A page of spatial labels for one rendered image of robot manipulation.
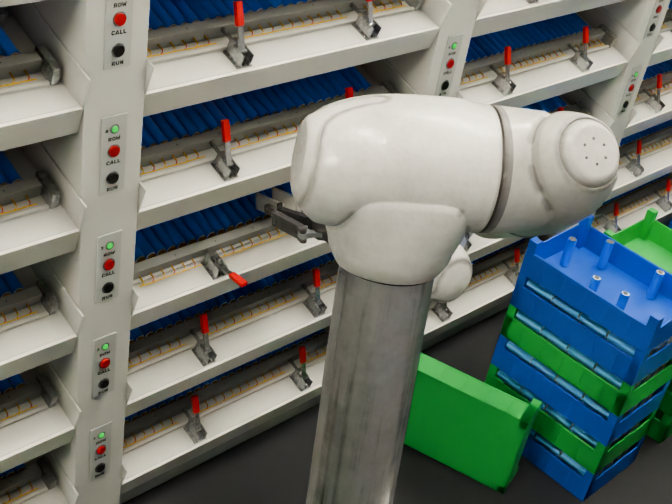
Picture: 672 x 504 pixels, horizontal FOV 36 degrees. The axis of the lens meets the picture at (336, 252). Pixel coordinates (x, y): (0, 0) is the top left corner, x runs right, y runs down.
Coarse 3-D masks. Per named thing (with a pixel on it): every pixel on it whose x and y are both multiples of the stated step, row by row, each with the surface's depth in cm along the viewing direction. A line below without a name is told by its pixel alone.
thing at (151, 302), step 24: (264, 240) 184; (288, 240) 186; (312, 240) 188; (192, 264) 174; (240, 264) 178; (264, 264) 180; (288, 264) 186; (144, 288) 167; (168, 288) 169; (192, 288) 171; (216, 288) 175; (144, 312) 165; (168, 312) 170
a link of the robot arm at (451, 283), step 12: (456, 252) 155; (456, 264) 154; (468, 264) 156; (444, 276) 154; (456, 276) 155; (468, 276) 157; (432, 288) 154; (444, 288) 154; (456, 288) 156; (432, 300) 157; (444, 300) 156
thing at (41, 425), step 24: (0, 384) 166; (24, 384) 168; (48, 384) 168; (0, 408) 164; (24, 408) 167; (48, 408) 168; (72, 408) 166; (0, 432) 163; (24, 432) 164; (48, 432) 166; (72, 432) 168; (0, 456) 160; (24, 456) 164
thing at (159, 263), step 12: (240, 228) 180; (252, 228) 181; (264, 228) 182; (276, 228) 185; (204, 240) 175; (216, 240) 176; (228, 240) 177; (240, 240) 180; (168, 252) 171; (180, 252) 172; (192, 252) 173; (204, 252) 175; (144, 264) 167; (156, 264) 168; (168, 264) 170; (168, 276) 169
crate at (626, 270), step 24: (552, 240) 210; (600, 240) 215; (528, 264) 205; (552, 264) 211; (576, 264) 213; (624, 264) 213; (648, 264) 208; (552, 288) 203; (576, 288) 199; (600, 288) 207; (624, 288) 208; (648, 288) 210; (600, 312) 196; (624, 312) 192; (648, 312) 202; (624, 336) 194; (648, 336) 190
